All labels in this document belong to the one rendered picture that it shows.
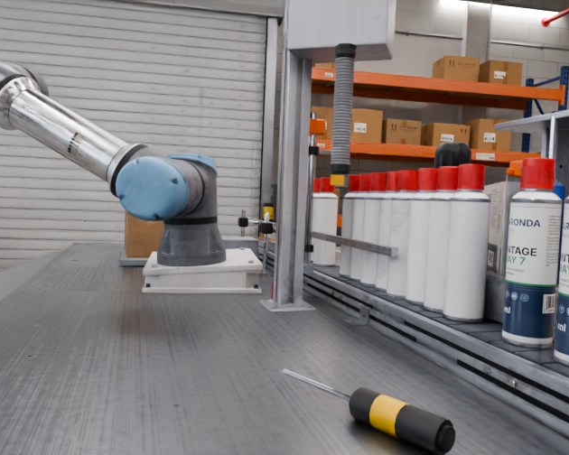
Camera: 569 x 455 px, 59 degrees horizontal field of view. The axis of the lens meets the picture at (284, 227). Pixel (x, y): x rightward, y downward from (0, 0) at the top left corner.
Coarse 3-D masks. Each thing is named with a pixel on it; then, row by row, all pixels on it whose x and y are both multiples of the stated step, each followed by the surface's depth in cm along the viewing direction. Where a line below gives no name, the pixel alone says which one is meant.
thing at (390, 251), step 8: (312, 232) 113; (320, 232) 110; (328, 240) 104; (336, 240) 99; (344, 240) 96; (352, 240) 92; (360, 240) 91; (360, 248) 89; (368, 248) 86; (376, 248) 83; (384, 248) 80; (392, 248) 78
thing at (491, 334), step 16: (320, 272) 108; (336, 272) 108; (368, 288) 89; (400, 304) 75; (448, 320) 66; (496, 320) 67; (480, 336) 59; (496, 336) 59; (512, 352) 53; (528, 352) 53; (544, 352) 53; (560, 368) 48
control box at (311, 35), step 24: (312, 0) 85; (336, 0) 83; (360, 0) 82; (384, 0) 81; (288, 24) 86; (312, 24) 85; (336, 24) 84; (360, 24) 82; (384, 24) 81; (288, 48) 86; (312, 48) 85; (360, 48) 84; (384, 48) 83
